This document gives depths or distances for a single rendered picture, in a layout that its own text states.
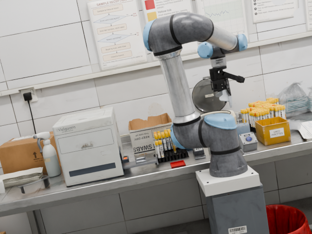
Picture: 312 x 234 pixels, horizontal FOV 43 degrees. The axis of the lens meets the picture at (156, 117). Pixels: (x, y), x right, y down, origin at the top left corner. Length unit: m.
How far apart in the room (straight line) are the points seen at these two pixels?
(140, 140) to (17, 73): 0.88
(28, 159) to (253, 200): 1.27
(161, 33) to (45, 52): 1.14
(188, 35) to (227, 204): 0.65
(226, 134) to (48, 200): 0.89
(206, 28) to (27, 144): 1.23
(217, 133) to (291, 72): 1.22
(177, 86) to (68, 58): 1.07
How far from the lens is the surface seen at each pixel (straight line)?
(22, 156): 2.29
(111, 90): 2.44
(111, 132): 1.83
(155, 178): 1.85
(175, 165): 1.88
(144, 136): 2.14
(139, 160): 1.93
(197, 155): 1.93
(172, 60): 1.51
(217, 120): 1.50
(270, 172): 2.72
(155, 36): 1.49
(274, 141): 1.99
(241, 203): 1.55
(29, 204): 1.95
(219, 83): 1.95
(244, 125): 2.02
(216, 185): 1.49
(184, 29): 1.44
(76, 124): 1.83
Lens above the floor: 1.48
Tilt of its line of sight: 11 degrees down
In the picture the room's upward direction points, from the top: 11 degrees counter-clockwise
